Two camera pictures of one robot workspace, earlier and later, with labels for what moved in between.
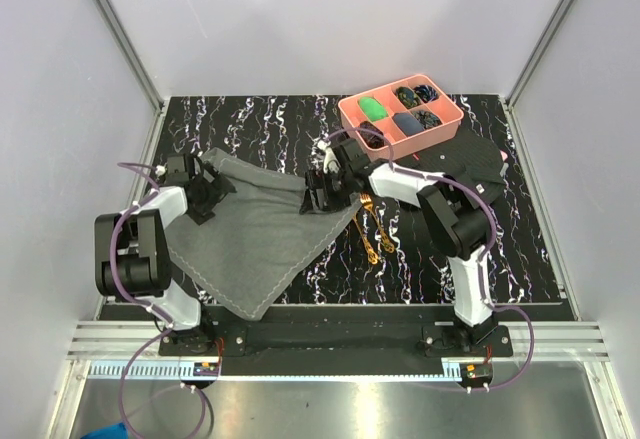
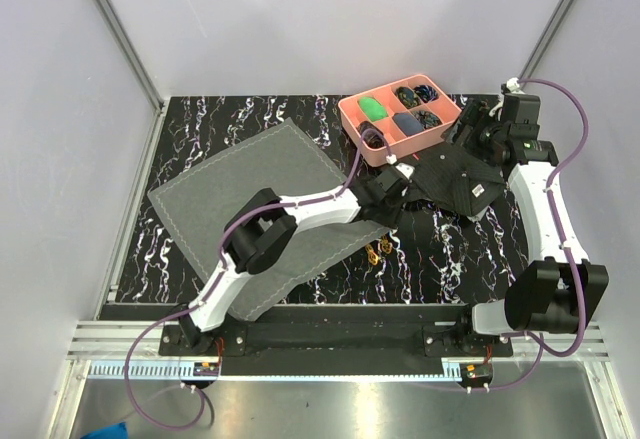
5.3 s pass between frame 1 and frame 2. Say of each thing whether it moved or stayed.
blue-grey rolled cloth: stayed
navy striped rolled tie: stayed
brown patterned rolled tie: stayed
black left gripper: moved
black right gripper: moved
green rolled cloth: stayed
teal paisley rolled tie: stayed
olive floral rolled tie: stayed
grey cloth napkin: moved
